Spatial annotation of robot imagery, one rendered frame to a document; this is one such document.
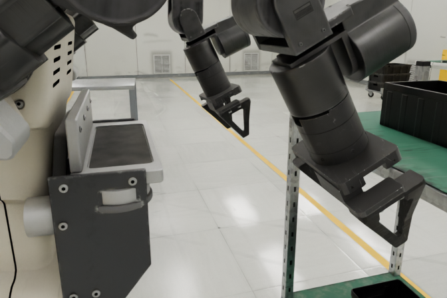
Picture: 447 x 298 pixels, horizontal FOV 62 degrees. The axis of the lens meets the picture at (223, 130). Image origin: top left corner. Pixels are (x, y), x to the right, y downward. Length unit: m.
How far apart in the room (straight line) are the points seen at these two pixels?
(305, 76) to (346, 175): 0.10
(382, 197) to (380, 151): 0.04
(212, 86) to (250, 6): 0.44
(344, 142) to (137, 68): 9.37
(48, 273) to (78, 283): 0.07
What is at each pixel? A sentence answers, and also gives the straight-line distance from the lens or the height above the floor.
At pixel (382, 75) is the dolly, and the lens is 7.02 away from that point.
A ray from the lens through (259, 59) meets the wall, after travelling 10.35.
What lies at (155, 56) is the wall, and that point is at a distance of 9.68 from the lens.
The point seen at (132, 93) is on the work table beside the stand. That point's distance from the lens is 2.83.
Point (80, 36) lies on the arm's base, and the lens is 0.72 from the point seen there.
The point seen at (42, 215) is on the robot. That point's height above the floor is 1.00.
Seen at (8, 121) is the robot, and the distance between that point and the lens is 0.32.
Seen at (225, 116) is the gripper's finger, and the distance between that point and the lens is 0.71.
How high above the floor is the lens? 1.19
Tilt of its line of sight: 15 degrees down
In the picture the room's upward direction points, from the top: straight up
